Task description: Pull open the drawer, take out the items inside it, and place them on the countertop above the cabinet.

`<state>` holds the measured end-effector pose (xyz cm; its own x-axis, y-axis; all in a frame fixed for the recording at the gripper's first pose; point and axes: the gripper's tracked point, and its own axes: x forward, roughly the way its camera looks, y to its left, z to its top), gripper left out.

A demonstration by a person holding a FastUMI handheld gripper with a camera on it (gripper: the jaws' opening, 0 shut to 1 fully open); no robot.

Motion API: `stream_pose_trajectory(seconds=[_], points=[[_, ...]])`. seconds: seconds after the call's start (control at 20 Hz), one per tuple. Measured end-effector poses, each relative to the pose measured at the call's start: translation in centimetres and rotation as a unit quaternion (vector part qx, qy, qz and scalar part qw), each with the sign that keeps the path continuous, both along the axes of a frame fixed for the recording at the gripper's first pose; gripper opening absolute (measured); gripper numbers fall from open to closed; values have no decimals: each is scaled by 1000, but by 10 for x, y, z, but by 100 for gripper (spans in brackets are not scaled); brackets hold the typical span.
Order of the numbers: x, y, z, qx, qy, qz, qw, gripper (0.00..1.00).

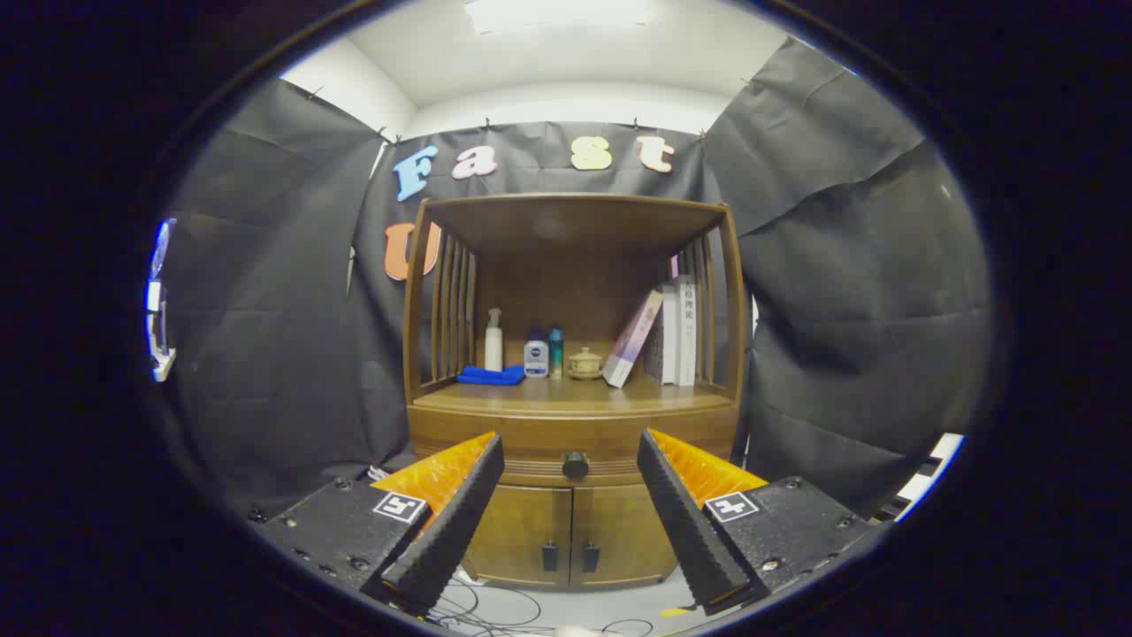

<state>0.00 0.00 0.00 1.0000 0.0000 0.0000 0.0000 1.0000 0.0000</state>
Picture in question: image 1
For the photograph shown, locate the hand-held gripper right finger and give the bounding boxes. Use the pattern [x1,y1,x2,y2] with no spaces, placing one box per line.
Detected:
[637,428,885,618]

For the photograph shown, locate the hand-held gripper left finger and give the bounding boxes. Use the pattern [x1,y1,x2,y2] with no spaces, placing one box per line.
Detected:
[256,431,506,618]

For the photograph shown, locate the wooden drawer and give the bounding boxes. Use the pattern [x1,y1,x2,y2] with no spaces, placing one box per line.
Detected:
[407,403,739,487]

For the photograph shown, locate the wooden cabinet door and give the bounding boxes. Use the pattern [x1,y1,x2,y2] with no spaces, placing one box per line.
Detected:
[462,484,574,589]
[570,484,680,589]

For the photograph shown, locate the wooden countertop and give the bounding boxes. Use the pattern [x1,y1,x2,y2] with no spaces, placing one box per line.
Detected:
[414,376,737,412]

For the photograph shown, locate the wooden cabinet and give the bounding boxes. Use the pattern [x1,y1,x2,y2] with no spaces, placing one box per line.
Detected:
[402,193,746,591]

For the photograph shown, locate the blue folded cloth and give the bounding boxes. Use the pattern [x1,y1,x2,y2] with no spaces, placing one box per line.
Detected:
[456,365,526,387]

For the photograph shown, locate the grey patterned book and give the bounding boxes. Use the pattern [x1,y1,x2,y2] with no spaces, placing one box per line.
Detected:
[643,283,681,385]

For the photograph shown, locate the purple and white book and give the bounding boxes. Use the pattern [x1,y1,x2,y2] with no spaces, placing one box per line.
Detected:
[602,289,665,389]

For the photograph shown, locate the white striped object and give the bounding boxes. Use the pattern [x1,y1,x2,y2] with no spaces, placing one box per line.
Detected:
[876,432,965,523]

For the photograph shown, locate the black floor cables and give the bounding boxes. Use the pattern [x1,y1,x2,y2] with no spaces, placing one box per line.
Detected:
[424,575,655,637]

